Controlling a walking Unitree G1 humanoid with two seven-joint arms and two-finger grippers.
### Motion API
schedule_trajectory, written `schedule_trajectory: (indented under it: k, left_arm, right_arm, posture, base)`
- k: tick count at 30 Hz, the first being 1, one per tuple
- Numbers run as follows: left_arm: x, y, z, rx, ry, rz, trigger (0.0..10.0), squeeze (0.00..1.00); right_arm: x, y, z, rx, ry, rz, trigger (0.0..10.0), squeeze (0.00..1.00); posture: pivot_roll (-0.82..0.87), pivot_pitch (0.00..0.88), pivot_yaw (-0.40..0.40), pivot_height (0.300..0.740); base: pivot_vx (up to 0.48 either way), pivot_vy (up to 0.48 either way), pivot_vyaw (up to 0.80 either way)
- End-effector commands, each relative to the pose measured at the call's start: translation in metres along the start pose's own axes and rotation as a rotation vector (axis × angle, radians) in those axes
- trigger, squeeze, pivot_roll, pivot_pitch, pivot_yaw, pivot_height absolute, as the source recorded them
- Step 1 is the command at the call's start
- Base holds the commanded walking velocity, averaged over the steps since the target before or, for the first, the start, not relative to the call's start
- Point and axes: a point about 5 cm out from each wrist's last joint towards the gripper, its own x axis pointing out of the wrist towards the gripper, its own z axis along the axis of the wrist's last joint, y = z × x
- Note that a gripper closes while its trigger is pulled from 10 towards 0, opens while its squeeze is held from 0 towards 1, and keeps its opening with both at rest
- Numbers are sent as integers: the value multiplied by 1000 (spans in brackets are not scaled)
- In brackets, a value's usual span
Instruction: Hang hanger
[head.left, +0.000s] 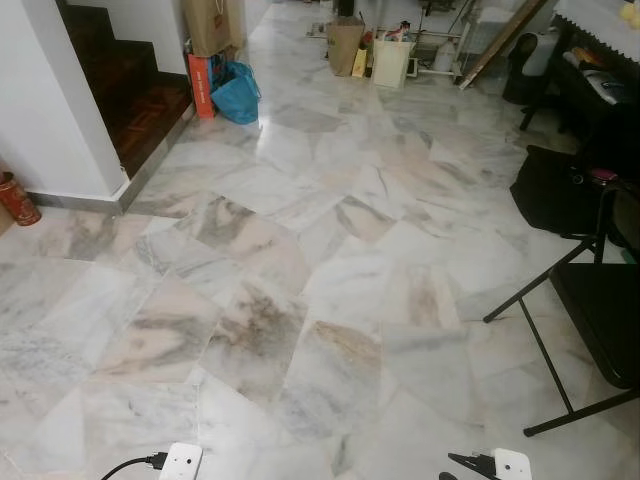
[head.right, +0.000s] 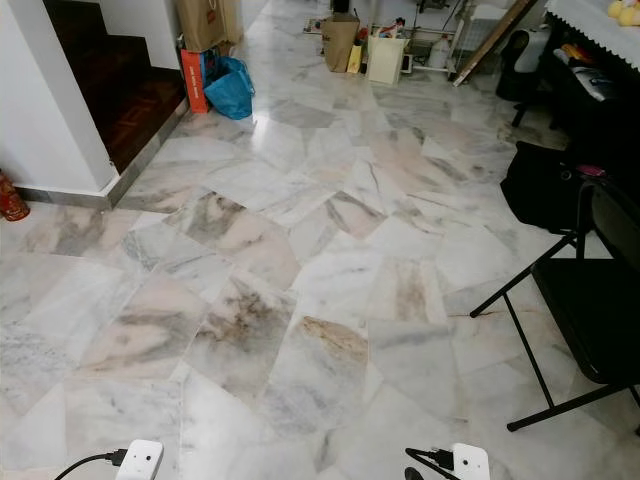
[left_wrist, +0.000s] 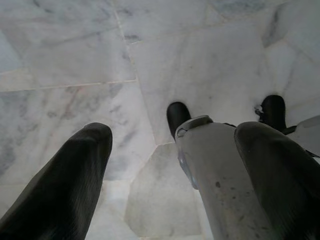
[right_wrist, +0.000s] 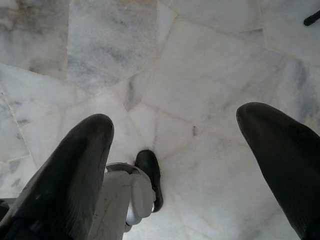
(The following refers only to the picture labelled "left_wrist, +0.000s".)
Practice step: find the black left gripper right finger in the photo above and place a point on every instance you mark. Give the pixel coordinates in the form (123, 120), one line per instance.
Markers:
(280, 185)

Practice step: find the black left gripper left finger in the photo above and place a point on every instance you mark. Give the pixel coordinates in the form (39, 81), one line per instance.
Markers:
(57, 195)

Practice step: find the silver robot left lower leg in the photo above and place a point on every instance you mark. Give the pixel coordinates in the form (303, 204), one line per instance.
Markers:
(217, 187)

